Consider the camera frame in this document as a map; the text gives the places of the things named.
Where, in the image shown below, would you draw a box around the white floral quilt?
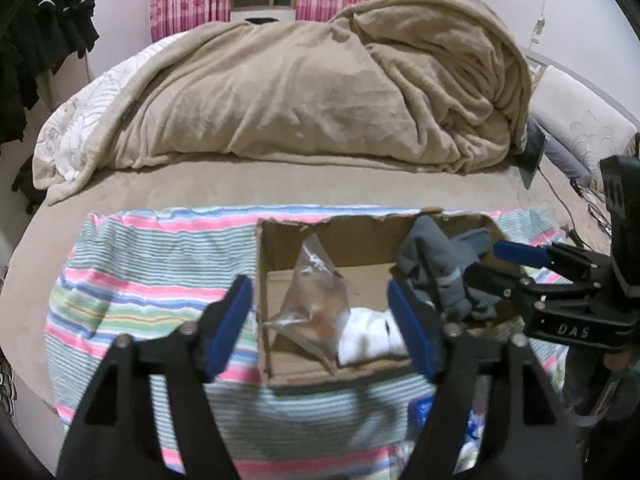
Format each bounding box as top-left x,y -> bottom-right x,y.
32,32 -> 192,182

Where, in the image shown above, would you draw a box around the grey pillow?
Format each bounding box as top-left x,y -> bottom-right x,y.
542,132 -> 593,187

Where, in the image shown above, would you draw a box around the black cable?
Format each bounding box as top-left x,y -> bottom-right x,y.
542,167 -> 618,248

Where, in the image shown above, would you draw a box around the dark flat tablet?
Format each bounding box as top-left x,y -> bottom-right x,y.
516,116 -> 552,190

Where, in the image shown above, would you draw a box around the white sock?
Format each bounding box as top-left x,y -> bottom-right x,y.
337,307 -> 409,367

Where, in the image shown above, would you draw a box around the striped cloth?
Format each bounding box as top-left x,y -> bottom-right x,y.
44,204 -> 572,480

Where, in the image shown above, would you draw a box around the grey sock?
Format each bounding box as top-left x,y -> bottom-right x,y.
396,215 -> 502,322

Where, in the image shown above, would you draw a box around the blue white packet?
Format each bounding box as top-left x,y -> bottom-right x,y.
406,394 -> 483,480

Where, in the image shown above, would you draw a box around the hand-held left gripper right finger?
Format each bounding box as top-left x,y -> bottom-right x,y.
387,278 -> 583,480

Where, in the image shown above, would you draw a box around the black hanging clothes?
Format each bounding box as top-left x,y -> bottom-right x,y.
0,0 -> 101,147

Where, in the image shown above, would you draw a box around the clear plastic bag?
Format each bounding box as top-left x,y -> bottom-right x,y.
262,233 -> 354,376

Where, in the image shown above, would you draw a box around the white embroidered pillow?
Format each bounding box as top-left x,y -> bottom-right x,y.
529,64 -> 640,183

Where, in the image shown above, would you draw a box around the beige bed sheet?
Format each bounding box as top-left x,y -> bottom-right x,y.
0,152 -> 618,411

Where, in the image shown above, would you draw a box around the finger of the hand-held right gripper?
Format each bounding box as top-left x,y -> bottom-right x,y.
492,240 -> 615,287
465,263 -> 597,311

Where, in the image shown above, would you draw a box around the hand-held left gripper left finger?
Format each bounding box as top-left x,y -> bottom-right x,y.
57,274 -> 256,480

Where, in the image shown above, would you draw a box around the beige fleece blanket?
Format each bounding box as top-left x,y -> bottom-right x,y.
32,0 -> 534,207

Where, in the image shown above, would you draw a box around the cardboard box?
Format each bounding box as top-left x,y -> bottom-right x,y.
254,209 -> 527,389

